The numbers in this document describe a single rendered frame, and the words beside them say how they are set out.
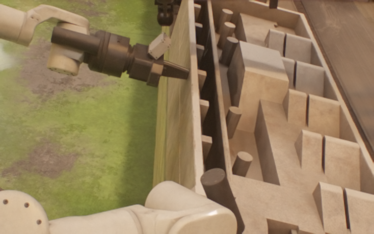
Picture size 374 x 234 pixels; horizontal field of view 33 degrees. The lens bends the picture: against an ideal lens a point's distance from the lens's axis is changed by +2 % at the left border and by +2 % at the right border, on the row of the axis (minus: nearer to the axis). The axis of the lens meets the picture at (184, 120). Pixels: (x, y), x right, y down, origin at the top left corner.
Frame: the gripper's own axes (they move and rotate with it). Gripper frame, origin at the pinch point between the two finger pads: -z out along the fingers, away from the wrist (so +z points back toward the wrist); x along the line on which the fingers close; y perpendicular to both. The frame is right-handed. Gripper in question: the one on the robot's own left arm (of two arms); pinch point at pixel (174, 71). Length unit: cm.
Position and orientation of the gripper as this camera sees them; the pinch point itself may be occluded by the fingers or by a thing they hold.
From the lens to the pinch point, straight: 136.0
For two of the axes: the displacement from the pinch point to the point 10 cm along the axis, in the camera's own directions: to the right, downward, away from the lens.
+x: 0.1, 5.1, -8.6
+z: -9.6, -2.4, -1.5
